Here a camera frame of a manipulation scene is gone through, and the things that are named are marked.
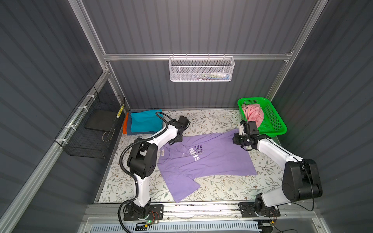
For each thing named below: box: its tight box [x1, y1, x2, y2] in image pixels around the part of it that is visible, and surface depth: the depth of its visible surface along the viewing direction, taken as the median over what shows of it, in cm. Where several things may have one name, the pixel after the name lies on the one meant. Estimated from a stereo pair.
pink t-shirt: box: [241, 103, 265, 128], surface depth 111 cm
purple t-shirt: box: [156, 129, 258, 203], surface depth 93 cm
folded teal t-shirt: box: [130, 109, 164, 133], surface depth 107 cm
